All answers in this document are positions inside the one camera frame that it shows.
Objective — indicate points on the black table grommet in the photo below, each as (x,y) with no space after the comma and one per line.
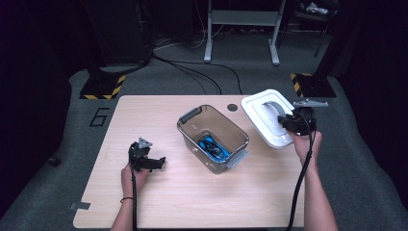
(232,107)

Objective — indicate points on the grey tape piece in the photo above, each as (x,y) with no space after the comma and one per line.
(80,206)

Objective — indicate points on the blue and black toy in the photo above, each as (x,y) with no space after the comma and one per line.
(208,145)

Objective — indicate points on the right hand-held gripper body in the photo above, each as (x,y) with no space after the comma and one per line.
(303,122)

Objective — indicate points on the translucent grey storage container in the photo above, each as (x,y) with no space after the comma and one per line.
(221,125)

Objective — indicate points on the dark curtain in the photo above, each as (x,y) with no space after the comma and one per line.
(29,96)
(378,80)

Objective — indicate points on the white container lid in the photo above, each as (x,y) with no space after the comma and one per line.
(256,112)

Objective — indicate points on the black wrist band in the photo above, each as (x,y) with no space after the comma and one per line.
(125,199)

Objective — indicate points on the person's right hand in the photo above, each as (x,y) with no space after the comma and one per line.
(306,147)

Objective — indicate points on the black stand base striped edge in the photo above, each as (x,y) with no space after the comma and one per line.
(102,86)
(316,85)

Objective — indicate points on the black cabinet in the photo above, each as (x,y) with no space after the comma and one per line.
(118,32)

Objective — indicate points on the white desk frame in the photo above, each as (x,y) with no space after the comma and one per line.
(243,17)

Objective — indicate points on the small black floor object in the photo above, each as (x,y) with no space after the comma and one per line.
(54,161)

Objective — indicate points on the dark furniture frame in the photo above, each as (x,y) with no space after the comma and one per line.
(322,38)

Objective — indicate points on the person's left hand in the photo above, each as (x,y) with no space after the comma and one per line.
(128,183)

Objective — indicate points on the white crumpled cloth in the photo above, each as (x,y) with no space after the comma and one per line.
(317,8)

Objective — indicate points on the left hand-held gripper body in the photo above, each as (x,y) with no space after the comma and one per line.
(138,155)

